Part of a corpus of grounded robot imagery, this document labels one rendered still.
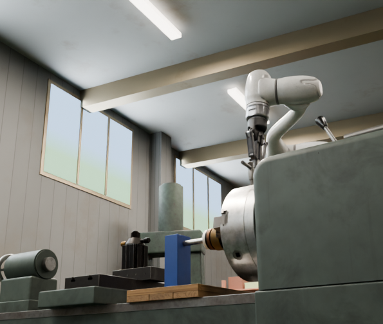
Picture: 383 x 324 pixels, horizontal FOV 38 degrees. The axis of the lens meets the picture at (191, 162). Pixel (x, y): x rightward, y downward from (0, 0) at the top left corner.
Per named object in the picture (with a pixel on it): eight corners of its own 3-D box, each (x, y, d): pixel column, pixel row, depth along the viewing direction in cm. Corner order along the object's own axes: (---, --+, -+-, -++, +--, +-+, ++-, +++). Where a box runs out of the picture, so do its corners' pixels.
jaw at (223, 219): (248, 222, 182) (229, 210, 174) (248, 237, 180) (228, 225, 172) (221, 227, 189) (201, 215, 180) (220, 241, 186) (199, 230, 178)
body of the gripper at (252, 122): (254, 126, 215) (253, 148, 212) (242, 118, 209) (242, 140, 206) (271, 123, 211) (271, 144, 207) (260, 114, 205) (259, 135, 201)
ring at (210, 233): (239, 225, 193) (217, 229, 198) (224, 220, 186) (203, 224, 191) (240, 251, 190) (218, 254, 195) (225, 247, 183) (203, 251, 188)
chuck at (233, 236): (296, 279, 189) (286, 189, 197) (249, 279, 164) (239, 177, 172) (273, 281, 194) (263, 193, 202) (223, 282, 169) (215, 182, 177)
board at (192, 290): (257, 304, 196) (257, 292, 197) (197, 296, 168) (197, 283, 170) (190, 308, 213) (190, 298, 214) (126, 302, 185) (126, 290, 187)
